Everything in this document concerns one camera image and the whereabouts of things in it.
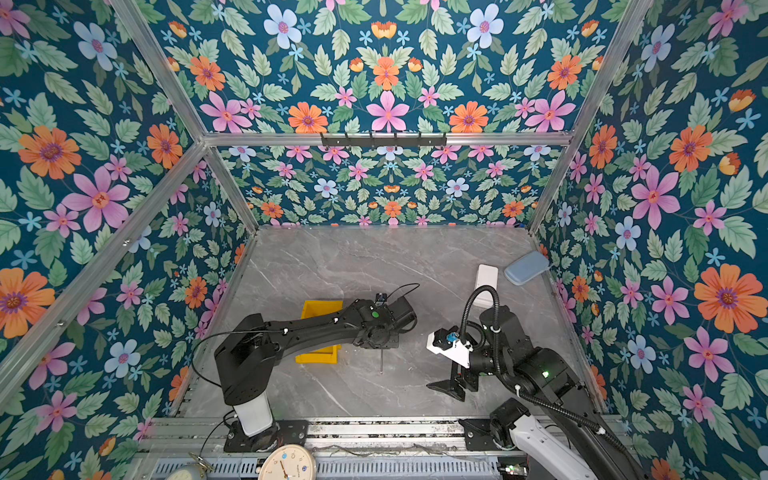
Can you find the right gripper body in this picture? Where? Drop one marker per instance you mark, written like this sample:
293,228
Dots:
460,372

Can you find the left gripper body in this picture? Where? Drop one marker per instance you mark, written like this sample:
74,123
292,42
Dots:
389,343

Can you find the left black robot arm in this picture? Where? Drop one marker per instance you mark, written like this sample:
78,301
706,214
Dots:
247,356

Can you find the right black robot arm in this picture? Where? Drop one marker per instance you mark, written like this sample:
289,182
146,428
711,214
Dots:
550,415

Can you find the yellow plastic bin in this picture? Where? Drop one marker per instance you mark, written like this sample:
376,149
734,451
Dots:
324,352

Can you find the white rectangular block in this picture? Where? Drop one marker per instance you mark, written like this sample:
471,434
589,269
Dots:
486,276

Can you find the blue grey sponge pad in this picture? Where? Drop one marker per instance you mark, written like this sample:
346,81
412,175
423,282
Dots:
527,267

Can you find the white round clock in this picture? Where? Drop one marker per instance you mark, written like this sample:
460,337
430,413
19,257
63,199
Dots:
289,462

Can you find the black hook rack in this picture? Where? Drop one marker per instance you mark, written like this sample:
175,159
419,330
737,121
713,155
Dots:
371,140

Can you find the metal dome bell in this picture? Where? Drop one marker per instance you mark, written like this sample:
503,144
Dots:
191,471

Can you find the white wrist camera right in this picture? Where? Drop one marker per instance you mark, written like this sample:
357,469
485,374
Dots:
448,343

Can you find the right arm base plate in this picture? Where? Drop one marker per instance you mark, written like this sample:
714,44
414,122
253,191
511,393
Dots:
482,434

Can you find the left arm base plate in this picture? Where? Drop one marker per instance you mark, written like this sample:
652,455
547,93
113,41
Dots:
280,433

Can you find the aluminium mounting rail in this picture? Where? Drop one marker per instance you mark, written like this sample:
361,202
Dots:
326,435

